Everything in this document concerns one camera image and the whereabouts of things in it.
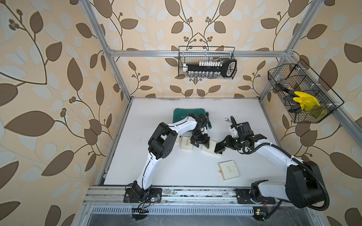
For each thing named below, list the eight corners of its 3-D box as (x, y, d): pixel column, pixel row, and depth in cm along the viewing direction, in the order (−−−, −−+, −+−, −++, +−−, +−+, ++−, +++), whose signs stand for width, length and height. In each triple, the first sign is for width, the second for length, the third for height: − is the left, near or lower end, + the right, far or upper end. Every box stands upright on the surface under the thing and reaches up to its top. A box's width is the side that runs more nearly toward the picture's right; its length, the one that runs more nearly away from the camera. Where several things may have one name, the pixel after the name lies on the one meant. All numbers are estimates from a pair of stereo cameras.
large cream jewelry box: (223, 180, 81) (224, 179, 79) (217, 164, 87) (218, 162, 85) (238, 177, 82) (240, 176, 80) (232, 162, 88) (233, 160, 86)
